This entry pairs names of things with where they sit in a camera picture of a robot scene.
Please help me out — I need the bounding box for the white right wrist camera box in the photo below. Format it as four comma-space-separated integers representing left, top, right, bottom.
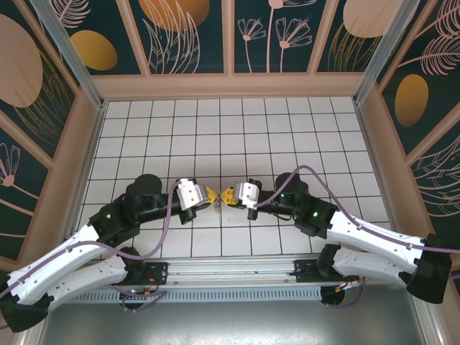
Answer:
232, 180, 262, 210

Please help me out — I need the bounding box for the aluminium profile rail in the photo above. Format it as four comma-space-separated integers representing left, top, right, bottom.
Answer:
34, 254, 428, 289

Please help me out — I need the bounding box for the grey slotted cable duct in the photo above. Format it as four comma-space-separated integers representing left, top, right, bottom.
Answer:
68, 286, 323, 303

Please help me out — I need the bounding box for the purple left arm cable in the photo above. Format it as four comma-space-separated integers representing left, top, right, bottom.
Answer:
0, 179, 174, 314

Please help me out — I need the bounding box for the yellow connector with red wires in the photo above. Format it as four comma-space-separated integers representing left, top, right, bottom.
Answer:
336, 277, 361, 293

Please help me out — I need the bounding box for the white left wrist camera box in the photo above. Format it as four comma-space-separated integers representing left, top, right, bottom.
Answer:
175, 177, 206, 212

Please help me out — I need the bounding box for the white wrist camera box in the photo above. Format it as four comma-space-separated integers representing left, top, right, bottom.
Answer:
232, 180, 262, 210
175, 177, 206, 212

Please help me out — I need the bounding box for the small circuit board with wires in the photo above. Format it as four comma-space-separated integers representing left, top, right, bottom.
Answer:
120, 276, 161, 300

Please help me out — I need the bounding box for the grey metal sheet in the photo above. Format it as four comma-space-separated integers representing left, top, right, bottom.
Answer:
35, 283, 431, 345

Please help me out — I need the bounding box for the thin black cable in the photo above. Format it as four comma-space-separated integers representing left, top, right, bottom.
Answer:
264, 210, 298, 221

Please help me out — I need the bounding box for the aluminium corner post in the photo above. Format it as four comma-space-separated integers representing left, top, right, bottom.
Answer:
28, 0, 109, 112
351, 0, 432, 107

